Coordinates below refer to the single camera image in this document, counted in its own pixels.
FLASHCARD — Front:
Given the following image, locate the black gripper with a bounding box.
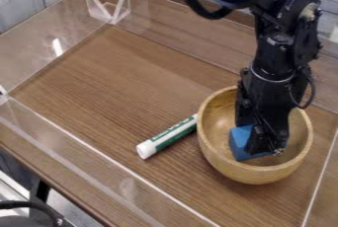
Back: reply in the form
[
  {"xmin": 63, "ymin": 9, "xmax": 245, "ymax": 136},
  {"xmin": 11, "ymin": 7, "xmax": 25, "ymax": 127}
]
[{"xmin": 235, "ymin": 33, "xmax": 315, "ymax": 155}]

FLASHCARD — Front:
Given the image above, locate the blue foam block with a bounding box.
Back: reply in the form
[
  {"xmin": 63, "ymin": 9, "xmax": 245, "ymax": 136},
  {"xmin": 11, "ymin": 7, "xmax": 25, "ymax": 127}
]
[{"xmin": 228, "ymin": 124, "xmax": 273, "ymax": 162}]

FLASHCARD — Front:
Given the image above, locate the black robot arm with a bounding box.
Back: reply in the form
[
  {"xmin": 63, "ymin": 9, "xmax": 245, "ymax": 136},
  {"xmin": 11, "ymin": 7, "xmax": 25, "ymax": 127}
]
[{"xmin": 183, "ymin": 0, "xmax": 322, "ymax": 157}]

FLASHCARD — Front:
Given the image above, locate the brown wooden bowl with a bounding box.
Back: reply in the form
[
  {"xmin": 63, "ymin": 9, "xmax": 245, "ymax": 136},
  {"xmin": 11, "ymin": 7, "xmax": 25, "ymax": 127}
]
[{"xmin": 196, "ymin": 86, "xmax": 314, "ymax": 185}]

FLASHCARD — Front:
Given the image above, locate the white green marker pen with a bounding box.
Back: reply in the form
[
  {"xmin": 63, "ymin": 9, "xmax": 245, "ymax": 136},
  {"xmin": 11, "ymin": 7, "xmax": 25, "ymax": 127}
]
[{"xmin": 136, "ymin": 114, "xmax": 196, "ymax": 160}]

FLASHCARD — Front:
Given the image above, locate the black table leg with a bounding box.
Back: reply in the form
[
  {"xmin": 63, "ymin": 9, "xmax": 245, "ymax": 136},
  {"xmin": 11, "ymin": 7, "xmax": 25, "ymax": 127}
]
[{"xmin": 35, "ymin": 180, "xmax": 52, "ymax": 203}]

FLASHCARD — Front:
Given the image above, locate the clear acrylic tray wall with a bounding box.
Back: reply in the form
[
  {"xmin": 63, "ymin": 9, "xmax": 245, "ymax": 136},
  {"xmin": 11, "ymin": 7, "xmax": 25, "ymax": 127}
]
[{"xmin": 0, "ymin": 0, "xmax": 338, "ymax": 227}]

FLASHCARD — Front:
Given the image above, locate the clear acrylic corner bracket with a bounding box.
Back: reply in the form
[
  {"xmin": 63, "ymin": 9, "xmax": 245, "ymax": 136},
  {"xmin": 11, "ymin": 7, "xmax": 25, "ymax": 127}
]
[{"xmin": 84, "ymin": 0, "xmax": 131, "ymax": 25}]

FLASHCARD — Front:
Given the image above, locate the black cable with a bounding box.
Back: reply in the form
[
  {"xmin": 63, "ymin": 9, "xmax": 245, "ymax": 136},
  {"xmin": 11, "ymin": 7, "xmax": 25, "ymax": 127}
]
[{"xmin": 0, "ymin": 200, "xmax": 63, "ymax": 227}]

